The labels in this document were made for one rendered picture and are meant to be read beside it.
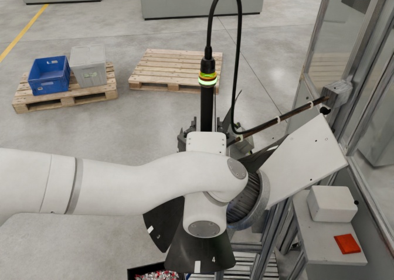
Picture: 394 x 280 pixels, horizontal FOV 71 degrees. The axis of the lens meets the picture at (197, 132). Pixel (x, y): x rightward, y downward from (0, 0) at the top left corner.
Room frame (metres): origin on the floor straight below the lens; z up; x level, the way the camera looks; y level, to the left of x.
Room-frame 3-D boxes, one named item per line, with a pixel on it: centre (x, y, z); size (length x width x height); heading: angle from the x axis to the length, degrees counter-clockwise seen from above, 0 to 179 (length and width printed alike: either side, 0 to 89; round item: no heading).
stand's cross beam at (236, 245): (0.72, -0.25, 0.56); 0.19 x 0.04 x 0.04; 87
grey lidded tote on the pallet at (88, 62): (3.28, 1.39, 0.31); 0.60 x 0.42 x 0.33; 16
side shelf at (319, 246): (0.68, -0.58, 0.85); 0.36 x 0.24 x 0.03; 177
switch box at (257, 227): (0.80, -0.37, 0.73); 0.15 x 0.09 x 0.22; 87
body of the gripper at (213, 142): (0.48, -0.02, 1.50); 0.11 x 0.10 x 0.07; 178
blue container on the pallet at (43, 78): (3.14, 1.87, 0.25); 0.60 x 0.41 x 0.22; 16
